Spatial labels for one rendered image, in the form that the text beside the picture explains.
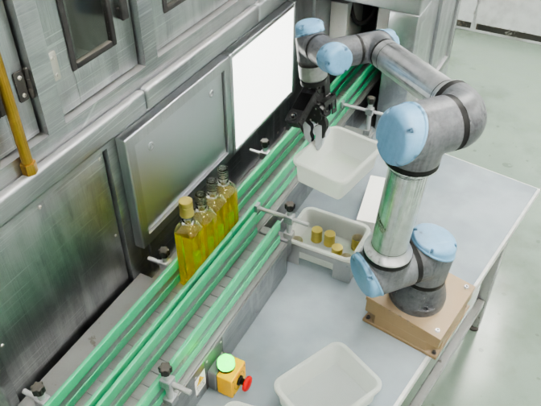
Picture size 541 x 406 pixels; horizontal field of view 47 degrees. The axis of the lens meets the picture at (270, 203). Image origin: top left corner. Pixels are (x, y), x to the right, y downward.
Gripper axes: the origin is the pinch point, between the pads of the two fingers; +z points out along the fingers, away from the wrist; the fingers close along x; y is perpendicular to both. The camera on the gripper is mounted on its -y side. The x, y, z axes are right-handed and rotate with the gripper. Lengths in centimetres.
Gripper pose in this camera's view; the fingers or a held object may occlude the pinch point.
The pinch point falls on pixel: (315, 147)
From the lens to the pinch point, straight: 177.7
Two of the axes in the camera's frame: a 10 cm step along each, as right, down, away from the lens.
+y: 5.8, -5.2, 6.3
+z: 1.2, 8.1, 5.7
